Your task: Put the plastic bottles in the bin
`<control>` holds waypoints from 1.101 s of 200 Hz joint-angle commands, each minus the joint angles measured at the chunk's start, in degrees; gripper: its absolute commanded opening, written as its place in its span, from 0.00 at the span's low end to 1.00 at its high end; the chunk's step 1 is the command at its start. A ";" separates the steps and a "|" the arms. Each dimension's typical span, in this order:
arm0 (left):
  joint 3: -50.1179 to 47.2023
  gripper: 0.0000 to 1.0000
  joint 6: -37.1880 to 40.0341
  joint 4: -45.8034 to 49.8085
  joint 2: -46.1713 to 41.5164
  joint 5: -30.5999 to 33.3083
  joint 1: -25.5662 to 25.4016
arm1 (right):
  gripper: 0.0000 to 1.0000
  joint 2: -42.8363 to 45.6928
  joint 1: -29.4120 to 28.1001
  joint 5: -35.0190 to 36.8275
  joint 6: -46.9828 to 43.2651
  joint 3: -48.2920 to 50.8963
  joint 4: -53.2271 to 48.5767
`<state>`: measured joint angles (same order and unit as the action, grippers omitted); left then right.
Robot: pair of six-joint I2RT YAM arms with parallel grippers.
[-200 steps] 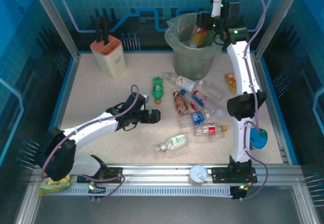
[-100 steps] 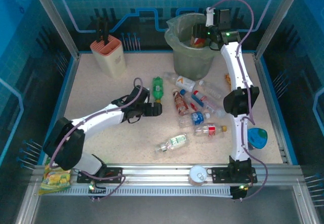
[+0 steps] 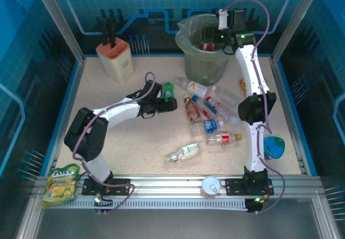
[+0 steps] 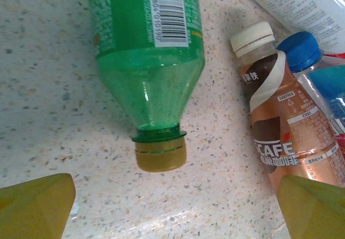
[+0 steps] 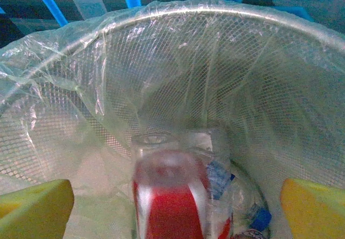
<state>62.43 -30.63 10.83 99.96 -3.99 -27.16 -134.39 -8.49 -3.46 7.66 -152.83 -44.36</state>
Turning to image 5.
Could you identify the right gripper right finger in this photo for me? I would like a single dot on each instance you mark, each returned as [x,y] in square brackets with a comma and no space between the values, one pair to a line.
[315,212]

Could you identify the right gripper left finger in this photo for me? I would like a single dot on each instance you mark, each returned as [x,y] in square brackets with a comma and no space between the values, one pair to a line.
[32,212]

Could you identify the blue label bottle blue cap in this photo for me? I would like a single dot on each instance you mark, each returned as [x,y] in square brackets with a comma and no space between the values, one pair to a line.
[261,219]

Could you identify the crushed bottle with blue cap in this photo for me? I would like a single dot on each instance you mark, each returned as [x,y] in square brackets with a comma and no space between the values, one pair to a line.
[219,177]

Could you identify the bottle red striped label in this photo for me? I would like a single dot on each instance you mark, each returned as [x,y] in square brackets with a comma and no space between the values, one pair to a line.
[172,209]

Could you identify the metal mesh waste bin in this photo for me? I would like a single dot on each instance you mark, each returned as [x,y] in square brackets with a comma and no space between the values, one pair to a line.
[167,61]

